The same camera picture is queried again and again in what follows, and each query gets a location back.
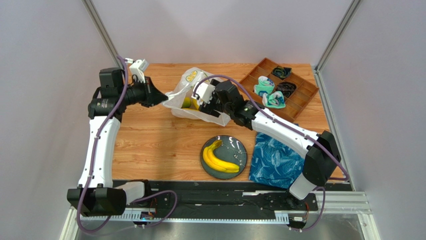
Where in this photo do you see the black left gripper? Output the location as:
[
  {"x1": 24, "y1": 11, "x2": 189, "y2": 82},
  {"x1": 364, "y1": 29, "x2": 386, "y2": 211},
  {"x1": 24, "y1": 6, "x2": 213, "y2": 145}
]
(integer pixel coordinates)
[{"x1": 118, "y1": 76, "x2": 168, "y2": 108}]

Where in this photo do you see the white plastic bag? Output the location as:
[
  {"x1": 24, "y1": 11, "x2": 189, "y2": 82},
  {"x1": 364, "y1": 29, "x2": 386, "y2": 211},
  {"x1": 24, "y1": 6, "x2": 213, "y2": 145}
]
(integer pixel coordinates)
[{"x1": 162, "y1": 67, "x2": 231, "y2": 127}]

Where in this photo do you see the yellow fake banana bunch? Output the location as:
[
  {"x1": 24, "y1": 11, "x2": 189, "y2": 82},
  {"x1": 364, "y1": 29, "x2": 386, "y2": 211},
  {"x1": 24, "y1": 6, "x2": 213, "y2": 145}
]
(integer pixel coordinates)
[{"x1": 202, "y1": 140, "x2": 240, "y2": 174}]

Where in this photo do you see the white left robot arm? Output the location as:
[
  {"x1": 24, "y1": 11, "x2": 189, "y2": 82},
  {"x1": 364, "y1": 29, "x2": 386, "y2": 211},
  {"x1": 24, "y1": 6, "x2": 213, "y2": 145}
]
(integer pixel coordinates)
[{"x1": 66, "y1": 67, "x2": 168, "y2": 217}]

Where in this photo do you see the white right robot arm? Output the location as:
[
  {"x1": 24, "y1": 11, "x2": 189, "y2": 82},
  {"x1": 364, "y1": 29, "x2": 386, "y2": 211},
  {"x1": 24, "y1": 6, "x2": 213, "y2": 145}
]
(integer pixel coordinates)
[{"x1": 193, "y1": 79, "x2": 342, "y2": 200}]

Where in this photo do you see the green fake fruit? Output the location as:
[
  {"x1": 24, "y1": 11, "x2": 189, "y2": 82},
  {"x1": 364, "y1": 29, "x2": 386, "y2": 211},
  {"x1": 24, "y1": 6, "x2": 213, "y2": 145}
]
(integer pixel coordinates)
[{"x1": 181, "y1": 97, "x2": 192, "y2": 109}]

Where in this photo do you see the blue patterned cloth bag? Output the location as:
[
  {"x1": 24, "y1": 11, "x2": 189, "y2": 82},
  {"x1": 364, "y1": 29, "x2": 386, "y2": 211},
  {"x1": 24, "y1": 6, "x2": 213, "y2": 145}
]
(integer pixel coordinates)
[{"x1": 248, "y1": 132, "x2": 305, "y2": 189}]

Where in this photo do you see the dark blue ceramic plate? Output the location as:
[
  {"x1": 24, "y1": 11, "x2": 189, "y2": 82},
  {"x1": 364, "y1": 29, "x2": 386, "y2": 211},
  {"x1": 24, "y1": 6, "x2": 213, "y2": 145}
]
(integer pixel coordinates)
[{"x1": 199, "y1": 135, "x2": 249, "y2": 181}]

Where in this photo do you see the teal white sock upper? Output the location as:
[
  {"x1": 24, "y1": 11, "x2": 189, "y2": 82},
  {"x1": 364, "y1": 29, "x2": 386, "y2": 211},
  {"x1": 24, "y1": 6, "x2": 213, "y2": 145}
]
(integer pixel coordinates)
[{"x1": 253, "y1": 75, "x2": 275, "y2": 97}]

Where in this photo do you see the teal white sock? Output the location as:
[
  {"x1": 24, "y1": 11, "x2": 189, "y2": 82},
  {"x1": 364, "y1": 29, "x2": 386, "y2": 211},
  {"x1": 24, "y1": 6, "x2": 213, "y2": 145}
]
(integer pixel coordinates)
[
  {"x1": 253, "y1": 75, "x2": 275, "y2": 97},
  {"x1": 262, "y1": 91, "x2": 286, "y2": 109}
]

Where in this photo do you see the teal white sock lower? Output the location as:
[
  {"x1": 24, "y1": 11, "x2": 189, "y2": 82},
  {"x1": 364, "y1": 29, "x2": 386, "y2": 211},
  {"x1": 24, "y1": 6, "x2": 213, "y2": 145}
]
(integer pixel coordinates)
[{"x1": 262, "y1": 91, "x2": 286, "y2": 109}]

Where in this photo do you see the black rolled sock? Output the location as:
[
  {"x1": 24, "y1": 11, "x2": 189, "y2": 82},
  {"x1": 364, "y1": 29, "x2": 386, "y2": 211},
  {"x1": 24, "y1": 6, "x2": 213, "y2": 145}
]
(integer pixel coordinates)
[{"x1": 275, "y1": 81, "x2": 297, "y2": 98}]

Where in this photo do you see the dark rolled sock upper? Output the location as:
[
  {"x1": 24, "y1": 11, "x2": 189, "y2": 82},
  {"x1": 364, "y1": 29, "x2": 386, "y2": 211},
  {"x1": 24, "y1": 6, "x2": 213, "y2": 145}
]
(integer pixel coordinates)
[{"x1": 271, "y1": 66, "x2": 292, "y2": 80}]

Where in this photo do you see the brown compartment tray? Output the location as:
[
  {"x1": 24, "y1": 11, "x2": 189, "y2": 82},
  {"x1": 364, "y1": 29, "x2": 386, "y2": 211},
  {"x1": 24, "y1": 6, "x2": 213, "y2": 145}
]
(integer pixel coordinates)
[{"x1": 239, "y1": 58, "x2": 319, "y2": 123}]

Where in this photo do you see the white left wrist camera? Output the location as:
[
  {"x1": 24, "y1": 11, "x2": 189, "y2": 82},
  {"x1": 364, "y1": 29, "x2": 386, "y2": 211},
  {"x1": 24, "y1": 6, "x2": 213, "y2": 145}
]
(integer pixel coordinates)
[{"x1": 124, "y1": 58, "x2": 150, "y2": 84}]

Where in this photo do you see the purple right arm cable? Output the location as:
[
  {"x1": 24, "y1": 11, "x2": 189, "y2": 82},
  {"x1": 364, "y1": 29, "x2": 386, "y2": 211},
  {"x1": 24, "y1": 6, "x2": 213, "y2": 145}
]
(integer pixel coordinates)
[{"x1": 192, "y1": 74, "x2": 350, "y2": 232}]

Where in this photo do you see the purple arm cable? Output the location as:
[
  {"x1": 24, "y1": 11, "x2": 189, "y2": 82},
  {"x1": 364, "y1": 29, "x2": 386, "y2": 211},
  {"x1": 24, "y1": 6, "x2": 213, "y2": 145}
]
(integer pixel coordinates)
[
  {"x1": 192, "y1": 74, "x2": 350, "y2": 232},
  {"x1": 75, "y1": 55, "x2": 178, "y2": 234}
]

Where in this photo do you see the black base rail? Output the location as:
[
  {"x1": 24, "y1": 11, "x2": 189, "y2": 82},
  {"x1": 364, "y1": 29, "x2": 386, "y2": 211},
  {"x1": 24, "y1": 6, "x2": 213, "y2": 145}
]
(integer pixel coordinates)
[{"x1": 129, "y1": 180, "x2": 326, "y2": 221}]

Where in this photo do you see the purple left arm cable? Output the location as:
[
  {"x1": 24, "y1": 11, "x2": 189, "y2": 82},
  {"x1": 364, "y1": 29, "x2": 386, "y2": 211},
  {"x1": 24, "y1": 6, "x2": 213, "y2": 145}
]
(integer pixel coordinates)
[{"x1": 75, "y1": 55, "x2": 178, "y2": 234}]

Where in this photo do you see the aluminium frame base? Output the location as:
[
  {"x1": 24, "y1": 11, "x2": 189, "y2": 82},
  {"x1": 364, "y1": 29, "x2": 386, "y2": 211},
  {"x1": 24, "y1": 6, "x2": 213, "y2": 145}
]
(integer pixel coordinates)
[{"x1": 59, "y1": 189, "x2": 382, "y2": 240}]

